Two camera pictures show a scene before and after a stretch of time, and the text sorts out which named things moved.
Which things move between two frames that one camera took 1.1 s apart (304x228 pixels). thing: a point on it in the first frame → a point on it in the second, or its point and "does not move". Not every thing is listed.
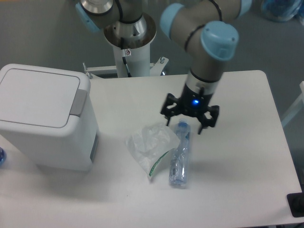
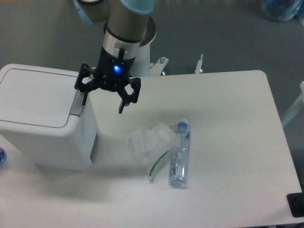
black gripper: [194, 102] → [114, 69]
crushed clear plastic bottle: [179, 164] does not move
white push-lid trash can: [47, 116] does not move
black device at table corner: [296, 203] does not move
